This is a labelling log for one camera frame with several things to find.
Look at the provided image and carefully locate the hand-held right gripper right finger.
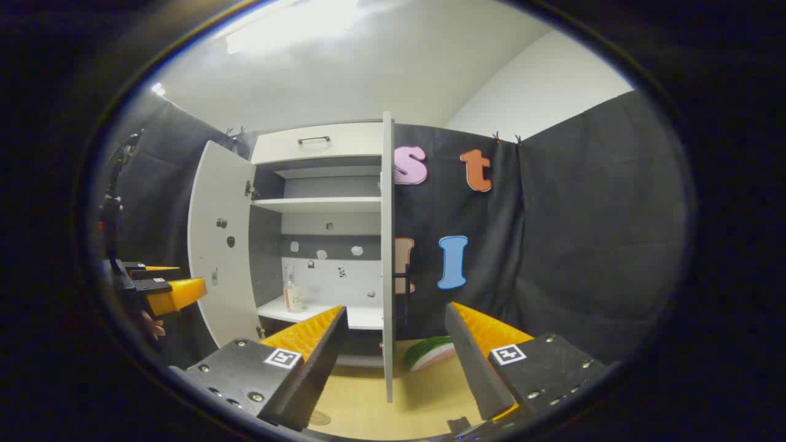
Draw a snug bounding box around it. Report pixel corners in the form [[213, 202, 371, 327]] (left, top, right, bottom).
[[444, 301, 609, 424]]

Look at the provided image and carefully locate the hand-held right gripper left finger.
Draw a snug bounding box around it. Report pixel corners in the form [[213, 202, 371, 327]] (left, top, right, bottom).
[[169, 305, 349, 432]]

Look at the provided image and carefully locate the white cabinet door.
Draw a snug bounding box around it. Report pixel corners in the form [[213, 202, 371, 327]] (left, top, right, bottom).
[[381, 111, 411, 403], [187, 141, 262, 349]]

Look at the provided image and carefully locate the clear glass bottle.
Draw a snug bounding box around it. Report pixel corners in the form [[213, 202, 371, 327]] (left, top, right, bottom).
[[283, 265, 305, 314]]

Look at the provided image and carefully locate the white cabinet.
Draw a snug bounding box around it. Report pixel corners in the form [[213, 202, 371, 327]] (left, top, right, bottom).
[[249, 121, 395, 369]]

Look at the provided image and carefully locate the black tripod stand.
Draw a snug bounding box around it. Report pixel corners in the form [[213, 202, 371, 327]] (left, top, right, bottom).
[[98, 129, 145, 262]]

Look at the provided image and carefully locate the black backdrop cloth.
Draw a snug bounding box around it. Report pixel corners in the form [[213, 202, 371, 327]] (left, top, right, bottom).
[[92, 89, 688, 369]]

